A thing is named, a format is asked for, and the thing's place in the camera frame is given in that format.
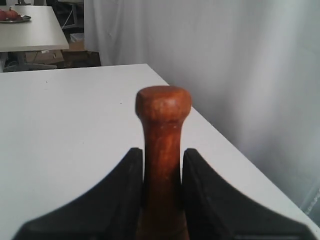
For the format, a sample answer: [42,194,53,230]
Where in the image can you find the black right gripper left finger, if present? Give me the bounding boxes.
[14,148,143,240]

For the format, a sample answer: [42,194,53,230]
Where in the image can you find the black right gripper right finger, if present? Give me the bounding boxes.
[182,148,313,240]

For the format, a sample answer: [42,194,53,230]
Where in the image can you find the dark wooden pestle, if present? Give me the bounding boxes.
[135,86,192,240]

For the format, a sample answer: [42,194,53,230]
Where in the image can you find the white curtain backdrop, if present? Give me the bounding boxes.
[84,0,320,224]

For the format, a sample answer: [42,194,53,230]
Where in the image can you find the white background table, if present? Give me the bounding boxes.
[0,5,69,52]

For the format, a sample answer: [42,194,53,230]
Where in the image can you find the metal plate with fruit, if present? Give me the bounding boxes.
[0,8,32,24]

